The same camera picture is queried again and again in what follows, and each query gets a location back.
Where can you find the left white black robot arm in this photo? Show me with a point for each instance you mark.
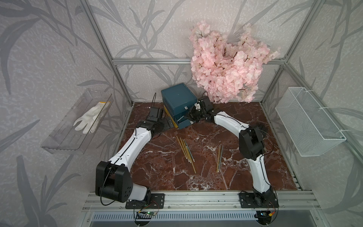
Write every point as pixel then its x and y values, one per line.
pixel 113 179

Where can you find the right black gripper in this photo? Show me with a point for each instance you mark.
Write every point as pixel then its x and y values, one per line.
pixel 190 114

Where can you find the right circuit board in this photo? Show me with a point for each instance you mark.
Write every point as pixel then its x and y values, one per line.
pixel 265 215

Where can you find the yellow pencil right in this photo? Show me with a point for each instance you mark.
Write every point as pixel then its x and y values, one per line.
pixel 218 158

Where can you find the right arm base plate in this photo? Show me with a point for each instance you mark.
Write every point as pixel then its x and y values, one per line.
pixel 258 200

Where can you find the clear plastic wall tray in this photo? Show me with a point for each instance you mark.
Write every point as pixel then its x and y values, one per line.
pixel 64 139

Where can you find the teal drawer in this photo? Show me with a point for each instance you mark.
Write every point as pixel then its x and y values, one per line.
pixel 185 121

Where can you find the green pencil among yellows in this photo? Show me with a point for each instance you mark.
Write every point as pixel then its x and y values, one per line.
pixel 190 153

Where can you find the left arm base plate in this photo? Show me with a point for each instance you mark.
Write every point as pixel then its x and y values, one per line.
pixel 151 201

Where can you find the aluminium front rail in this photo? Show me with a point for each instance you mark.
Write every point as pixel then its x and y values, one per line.
pixel 212 201

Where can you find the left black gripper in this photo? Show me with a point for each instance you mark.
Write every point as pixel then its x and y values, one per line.
pixel 166 125

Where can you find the yellow bottom drawer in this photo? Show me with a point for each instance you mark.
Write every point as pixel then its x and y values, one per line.
pixel 170 116

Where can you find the teal drawer cabinet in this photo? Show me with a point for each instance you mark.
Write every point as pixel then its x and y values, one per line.
pixel 178 100

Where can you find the white glove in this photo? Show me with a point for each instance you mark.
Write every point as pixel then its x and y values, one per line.
pixel 87 123

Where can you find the green pencil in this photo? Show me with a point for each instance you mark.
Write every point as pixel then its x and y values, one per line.
pixel 220 158

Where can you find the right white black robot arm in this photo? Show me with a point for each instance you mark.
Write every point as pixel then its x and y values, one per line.
pixel 251 145

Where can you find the left circuit board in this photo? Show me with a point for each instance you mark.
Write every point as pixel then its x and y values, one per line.
pixel 146 215

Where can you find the circuit board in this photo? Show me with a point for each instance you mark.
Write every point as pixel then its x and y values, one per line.
pixel 146 215
pixel 265 215

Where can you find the white wire mesh basket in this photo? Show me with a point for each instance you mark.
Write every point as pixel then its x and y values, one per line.
pixel 311 129

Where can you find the pink blossom artificial tree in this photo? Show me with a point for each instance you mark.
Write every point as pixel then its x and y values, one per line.
pixel 228 71

